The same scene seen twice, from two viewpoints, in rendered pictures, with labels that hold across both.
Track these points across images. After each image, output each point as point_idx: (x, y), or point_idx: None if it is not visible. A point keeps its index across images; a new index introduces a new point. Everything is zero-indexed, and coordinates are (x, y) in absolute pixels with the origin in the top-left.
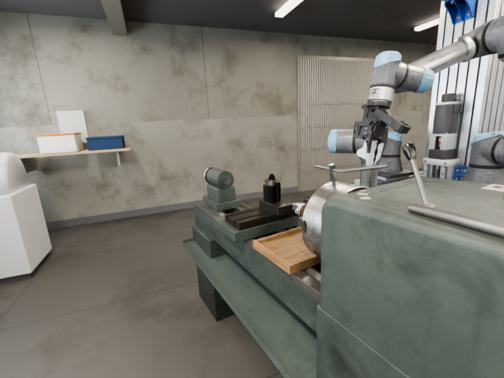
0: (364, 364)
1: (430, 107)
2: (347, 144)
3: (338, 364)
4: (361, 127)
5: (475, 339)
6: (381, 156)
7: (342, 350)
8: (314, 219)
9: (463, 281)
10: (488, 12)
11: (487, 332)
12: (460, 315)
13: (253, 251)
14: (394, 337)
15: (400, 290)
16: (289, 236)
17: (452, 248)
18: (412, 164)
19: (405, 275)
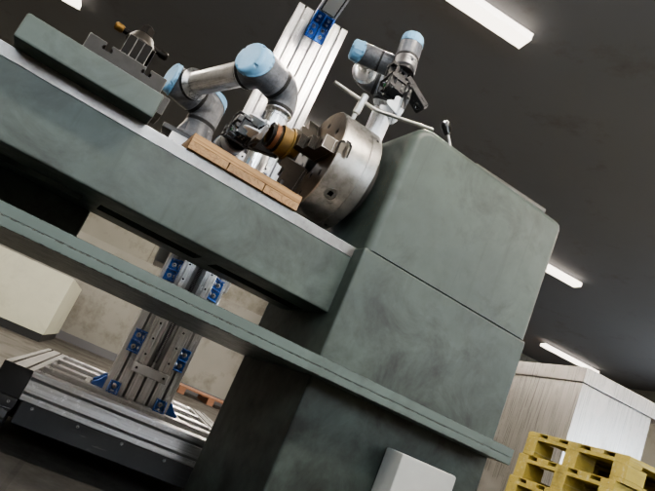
0: (413, 306)
1: (251, 97)
2: (281, 78)
3: (374, 321)
4: (398, 81)
5: (506, 254)
6: (200, 119)
7: (388, 299)
8: (364, 145)
9: (510, 217)
10: (331, 52)
11: (512, 248)
12: (502, 240)
13: (168, 155)
14: (454, 266)
15: (472, 224)
16: None
17: (510, 196)
18: (449, 138)
19: (479, 212)
